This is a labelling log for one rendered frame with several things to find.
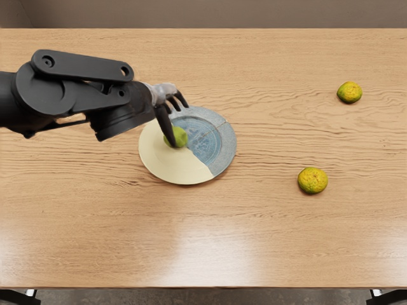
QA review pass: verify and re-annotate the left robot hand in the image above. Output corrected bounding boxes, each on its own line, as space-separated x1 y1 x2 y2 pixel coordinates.
142 82 190 149

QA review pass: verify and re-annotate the small green fruit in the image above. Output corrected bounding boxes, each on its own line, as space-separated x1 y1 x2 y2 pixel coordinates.
163 126 189 149

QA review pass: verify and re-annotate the cream and blue patterned plate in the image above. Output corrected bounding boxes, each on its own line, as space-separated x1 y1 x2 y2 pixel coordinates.
138 105 238 186

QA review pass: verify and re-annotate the yellow-green bumpy fruit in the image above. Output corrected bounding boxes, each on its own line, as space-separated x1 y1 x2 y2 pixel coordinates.
336 81 364 105
297 166 329 195

